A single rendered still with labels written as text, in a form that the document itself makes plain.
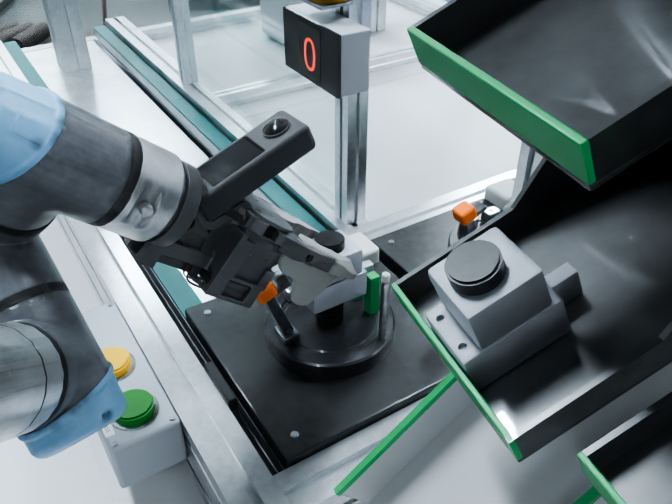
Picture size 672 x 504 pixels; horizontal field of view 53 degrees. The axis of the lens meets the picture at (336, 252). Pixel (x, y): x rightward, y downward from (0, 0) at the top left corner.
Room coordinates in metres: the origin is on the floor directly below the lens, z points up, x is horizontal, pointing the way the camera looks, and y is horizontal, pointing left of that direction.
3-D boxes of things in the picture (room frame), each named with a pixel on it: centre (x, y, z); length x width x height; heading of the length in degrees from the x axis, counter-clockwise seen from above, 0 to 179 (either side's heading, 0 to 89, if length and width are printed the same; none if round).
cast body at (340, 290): (0.54, 0.00, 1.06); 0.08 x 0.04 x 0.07; 122
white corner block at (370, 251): (0.67, -0.02, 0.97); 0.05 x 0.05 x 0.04; 32
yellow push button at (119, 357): (0.49, 0.23, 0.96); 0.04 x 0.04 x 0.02
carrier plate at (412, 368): (0.54, 0.01, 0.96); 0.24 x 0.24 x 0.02; 32
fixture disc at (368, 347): (0.54, 0.01, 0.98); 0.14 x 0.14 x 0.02
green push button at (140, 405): (0.43, 0.20, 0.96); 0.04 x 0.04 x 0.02
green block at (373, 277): (0.55, -0.04, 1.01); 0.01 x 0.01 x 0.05; 32
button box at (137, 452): (0.49, 0.23, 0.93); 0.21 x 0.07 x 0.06; 32
